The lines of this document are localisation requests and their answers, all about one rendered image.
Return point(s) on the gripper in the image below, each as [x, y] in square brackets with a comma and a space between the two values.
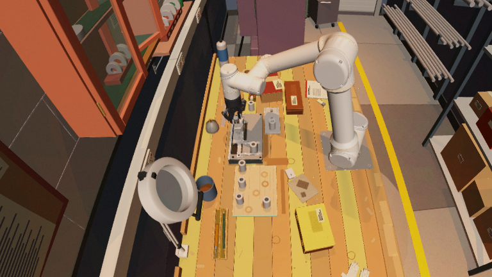
[235, 105]

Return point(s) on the grey bush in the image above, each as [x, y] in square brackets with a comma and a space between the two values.
[241, 182]
[239, 199]
[266, 202]
[242, 166]
[251, 106]
[271, 124]
[253, 147]

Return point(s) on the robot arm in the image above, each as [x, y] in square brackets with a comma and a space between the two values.
[342, 115]

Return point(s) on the grey caliper base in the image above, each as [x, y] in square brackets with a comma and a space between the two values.
[256, 130]

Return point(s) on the small grey tray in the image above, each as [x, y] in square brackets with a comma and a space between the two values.
[278, 130]

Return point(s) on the cream tray with orange rings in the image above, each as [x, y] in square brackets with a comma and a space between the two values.
[255, 204]

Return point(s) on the grey oil can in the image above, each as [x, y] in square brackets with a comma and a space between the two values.
[212, 127]

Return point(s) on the red box with label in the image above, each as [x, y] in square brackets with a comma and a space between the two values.
[271, 94]

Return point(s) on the blue white spray can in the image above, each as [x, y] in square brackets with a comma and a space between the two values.
[222, 55]

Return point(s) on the brown wooden box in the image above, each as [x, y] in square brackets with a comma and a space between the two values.
[294, 104]

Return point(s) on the small white card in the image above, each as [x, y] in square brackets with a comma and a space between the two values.
[290, 173]

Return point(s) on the blue mug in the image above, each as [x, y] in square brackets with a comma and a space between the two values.
[210, 194]

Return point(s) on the white paper sheet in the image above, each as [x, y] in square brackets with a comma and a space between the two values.
[317, 89]

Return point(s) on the white magnifier lamp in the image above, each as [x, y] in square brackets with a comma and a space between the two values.
[169, 188]

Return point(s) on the tan cardboard sheet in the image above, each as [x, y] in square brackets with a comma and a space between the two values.
[303, 190]

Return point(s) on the wide purple cabinet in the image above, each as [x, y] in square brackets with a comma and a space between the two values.
[280, 23]

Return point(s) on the tall purple cabinet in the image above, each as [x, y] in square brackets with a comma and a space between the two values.
[244, 4]

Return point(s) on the yellow box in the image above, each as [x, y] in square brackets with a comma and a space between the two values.
[313, 231]

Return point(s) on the yellow tool case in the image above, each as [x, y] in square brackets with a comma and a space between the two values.
[220, 256]

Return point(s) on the dark brown trolley box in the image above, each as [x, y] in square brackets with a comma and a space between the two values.
[323, 5]

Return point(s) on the dark rack with grey bars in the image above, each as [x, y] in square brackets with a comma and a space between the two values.
[423, 46]

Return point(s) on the brown cardboard box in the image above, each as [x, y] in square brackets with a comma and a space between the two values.
[484, 227]
[482, 104]
[478, 196]
[461, 157]

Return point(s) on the dark framed notice board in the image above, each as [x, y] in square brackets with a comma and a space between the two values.
[23, 219]

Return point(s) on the white shelf unit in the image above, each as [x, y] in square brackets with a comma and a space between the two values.
[450, 204]

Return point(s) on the dark red box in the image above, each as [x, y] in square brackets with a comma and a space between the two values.
[486, 127]

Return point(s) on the long wall trunking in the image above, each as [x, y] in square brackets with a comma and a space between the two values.
[163, 115]

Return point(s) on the white wall socket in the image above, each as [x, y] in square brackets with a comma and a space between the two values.
[181, 57]
[198, 15]
[148, 159]
[179, 69]

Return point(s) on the orange wall shelf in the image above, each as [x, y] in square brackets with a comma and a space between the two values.
[169, 44]

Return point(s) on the grey base plate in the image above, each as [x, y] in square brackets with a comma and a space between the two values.
[365, 161]

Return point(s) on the orange wall cabinet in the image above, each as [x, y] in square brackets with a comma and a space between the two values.
[46, 65]

